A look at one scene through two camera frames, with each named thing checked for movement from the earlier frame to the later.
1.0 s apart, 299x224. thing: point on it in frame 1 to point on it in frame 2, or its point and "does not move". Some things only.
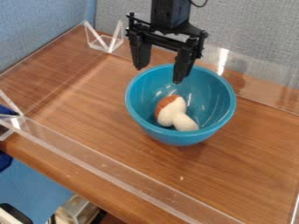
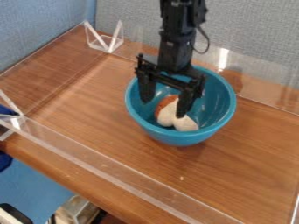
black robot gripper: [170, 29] to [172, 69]
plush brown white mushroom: [171, 114] does not move
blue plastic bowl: [208, 92] does not move
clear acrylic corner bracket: [104, 43] does not move
